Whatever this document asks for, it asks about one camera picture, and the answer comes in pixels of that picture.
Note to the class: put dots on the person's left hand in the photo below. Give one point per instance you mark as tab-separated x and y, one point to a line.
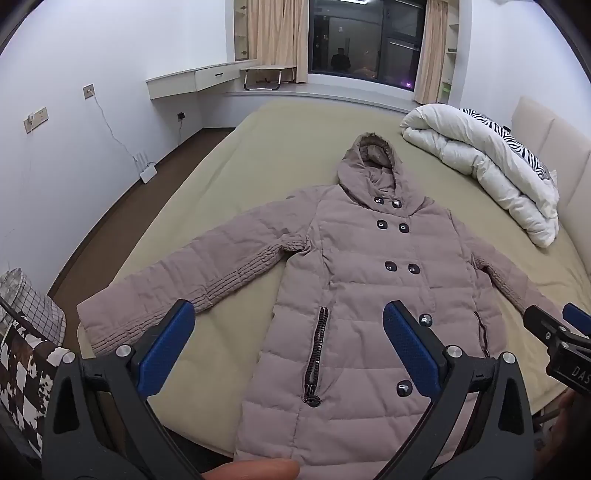
258	470

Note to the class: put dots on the dark window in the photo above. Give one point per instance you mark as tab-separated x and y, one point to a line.
364	41

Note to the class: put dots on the beige curtain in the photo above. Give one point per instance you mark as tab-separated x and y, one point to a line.
277	32
431	50

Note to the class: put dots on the white grid pattern basket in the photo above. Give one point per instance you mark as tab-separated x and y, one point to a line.
27	300

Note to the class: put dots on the zebra print pillow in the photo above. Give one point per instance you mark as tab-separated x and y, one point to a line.
521	145

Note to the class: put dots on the small folding lap table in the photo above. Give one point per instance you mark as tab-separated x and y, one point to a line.
268	74

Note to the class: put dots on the white floating desk with drawer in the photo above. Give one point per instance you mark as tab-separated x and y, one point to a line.
194	79

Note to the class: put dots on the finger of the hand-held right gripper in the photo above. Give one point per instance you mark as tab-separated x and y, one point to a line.
578	314
540	321

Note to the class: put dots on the wall socket with plug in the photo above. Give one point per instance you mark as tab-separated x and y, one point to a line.
36	119

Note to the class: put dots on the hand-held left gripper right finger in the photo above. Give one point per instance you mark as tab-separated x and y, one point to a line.
408	344

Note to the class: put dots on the brown white checkered cloth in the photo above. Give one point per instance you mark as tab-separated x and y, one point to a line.
23	369

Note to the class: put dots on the bed with beige sheet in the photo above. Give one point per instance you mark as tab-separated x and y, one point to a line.
207	194

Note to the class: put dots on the white folded duvet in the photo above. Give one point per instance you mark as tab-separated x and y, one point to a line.
485	157

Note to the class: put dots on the mauve hooded puffer coat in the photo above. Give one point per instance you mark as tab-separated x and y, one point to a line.
364	286

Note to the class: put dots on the cream padded headboard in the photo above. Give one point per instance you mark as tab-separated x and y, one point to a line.
558	143

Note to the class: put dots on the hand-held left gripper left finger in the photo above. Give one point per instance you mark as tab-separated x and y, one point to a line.
167	340

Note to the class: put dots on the white router with antennas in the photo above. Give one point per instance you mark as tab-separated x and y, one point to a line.
147	170

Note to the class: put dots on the white wall shelf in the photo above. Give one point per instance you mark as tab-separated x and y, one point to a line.
240	30
450	50

